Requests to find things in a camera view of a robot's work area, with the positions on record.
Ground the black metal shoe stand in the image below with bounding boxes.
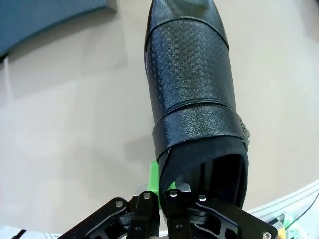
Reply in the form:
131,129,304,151
0,0,118,60

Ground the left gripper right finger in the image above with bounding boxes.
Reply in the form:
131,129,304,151
165,183,279,239

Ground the black leather strap shoe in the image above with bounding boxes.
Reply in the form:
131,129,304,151
144,0,251,209

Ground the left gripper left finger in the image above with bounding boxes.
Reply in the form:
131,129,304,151
59,161,160,239

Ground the white table edge rail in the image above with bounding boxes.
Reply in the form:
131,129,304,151
249,181,319,239

